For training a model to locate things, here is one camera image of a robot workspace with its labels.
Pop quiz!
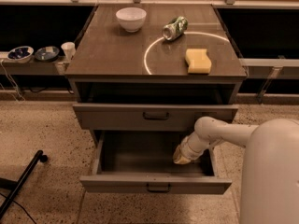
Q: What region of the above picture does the white paper cup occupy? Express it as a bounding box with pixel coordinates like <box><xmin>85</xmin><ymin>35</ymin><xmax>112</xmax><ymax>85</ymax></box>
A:
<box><xmin>61</xmin><ymin>42</ymin><xmax>76</xmax><ymax>61</ymax></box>

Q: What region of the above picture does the grey drawer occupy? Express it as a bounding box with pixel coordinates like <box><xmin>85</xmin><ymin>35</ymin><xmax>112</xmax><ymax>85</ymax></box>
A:
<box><xmin>73</xmin><ymin>103</ymin><xmax>238</xmax><ymax>132</ymax></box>
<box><xmin>80</xmin><ymin>131</ymin><xmax>232</xmax><ymax>194</ymax></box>

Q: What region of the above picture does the yellow sponge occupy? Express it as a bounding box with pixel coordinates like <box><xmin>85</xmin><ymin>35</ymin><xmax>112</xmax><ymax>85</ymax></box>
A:
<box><xmin>185</xmin><ymin>49</ymin><xmax>212</xmax><ymax>74</ymax></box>

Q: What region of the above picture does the blue patterned bowl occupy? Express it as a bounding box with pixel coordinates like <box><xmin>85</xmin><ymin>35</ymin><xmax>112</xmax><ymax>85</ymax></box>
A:
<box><xmin>7</xmin><ymin>46</ymin><xmax>34</xmax><ymax>63</ymax></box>

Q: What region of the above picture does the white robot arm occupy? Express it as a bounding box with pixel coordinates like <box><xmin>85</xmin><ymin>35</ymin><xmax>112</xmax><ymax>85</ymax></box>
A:
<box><xmin>173</xmin><ymin>117</ymin><xmax>299</xmax><ymax>224</ymax></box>

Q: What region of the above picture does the grey drawer cabinet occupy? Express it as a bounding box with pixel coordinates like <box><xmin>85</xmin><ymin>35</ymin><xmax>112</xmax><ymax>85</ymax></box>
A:
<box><xmin>64</xmin><ymin>3</ymin><xmax>248</xmax><ymax>142</ymax></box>

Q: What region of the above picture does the white ceramic bowl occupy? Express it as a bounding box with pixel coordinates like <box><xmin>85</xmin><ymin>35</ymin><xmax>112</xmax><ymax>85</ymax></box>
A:
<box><xmin>116</xmin><ymin>7</ymin><xmax>147</xmax><ymax>33</ymax></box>

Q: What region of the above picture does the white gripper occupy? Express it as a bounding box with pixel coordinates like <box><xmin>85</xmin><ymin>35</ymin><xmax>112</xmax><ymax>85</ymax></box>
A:
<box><xmin>173</xmin><ymin>132</ymin><xmax>207</xmax><ymax>165</ymax></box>

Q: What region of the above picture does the black floor cable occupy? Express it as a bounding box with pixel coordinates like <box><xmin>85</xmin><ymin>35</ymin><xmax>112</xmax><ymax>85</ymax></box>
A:
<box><xmin>0</xmin><ymin>192</ymin><xmax>37</xmax><ymax>224</ymax></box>

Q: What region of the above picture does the dark green bowl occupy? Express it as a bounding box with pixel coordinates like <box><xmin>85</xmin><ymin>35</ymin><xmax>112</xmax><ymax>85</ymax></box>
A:
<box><xmin>35</xmin><ymin>46</ymin><xmax>60</xmax><ymax>62</ymax></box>

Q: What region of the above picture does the low side shelf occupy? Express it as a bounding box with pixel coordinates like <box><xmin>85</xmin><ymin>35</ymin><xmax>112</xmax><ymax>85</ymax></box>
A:
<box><xmin>0</xmin><ymin>57</ymin><xmax>69</xmax><ymax>76</ymax></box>

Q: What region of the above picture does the black chair leg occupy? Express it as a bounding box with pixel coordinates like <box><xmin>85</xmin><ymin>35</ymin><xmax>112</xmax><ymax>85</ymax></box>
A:
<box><xmin>0</xmin><ymin>150</ymin><xmax>48</xmax><ymax>218</ymax></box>

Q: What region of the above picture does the grey top drawer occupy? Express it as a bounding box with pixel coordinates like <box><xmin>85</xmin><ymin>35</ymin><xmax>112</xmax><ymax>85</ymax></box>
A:
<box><xmin>73</xmin><ymin>103</ymin><xmax>238</xmax><ymax>132</ymax></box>

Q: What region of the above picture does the crushed green soda can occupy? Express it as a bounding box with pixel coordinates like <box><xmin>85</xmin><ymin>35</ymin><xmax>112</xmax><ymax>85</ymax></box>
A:
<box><xmin>162</xmin><ymin>16</ymin><xmax>188</xmax><ymax>41</ymax></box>

